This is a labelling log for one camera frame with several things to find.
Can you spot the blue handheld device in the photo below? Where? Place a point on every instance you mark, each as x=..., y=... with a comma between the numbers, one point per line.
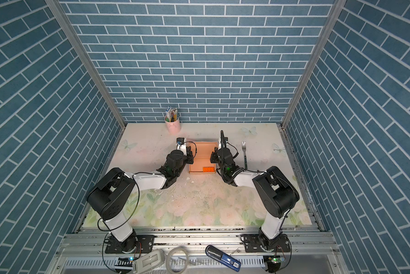
x=223, y=258

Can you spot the aluminium frame rail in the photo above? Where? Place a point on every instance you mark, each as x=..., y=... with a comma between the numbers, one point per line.
x=304, y=241

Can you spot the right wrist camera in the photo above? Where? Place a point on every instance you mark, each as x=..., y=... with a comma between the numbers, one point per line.
x=223, y=142

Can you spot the pink metal pen cup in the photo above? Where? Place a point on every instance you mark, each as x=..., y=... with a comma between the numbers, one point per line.
x=174, y=126

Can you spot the grey handheld device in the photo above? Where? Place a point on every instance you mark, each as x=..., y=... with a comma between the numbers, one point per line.
x=149, y=262

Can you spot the fork with teal handle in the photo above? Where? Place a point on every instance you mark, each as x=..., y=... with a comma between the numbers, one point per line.
x=244, y=149

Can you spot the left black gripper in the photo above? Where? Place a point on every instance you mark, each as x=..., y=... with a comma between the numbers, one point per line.
x=189, y=160

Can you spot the orange toy brick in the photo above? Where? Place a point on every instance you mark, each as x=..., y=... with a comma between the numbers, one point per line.
x=208, y=169

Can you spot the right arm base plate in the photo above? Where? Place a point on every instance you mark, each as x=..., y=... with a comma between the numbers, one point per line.
x=255, y=243

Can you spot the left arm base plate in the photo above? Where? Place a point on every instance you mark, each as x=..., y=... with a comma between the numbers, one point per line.
x=133, y=244

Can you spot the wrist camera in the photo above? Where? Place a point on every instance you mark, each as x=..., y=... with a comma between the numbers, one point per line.
x=223, y=142
x=181, y=145

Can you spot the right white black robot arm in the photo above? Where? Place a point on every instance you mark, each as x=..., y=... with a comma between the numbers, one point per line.
x=276, y=192

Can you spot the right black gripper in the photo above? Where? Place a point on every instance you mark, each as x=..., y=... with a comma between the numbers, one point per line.
x=216, y=154

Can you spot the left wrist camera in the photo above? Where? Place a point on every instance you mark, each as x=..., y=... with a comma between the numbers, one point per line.
x=181, y=145

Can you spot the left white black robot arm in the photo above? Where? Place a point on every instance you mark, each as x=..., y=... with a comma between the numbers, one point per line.
x=109, y=196

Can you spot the orange paper box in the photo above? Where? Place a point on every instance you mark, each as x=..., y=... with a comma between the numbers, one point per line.
x=202, y=159

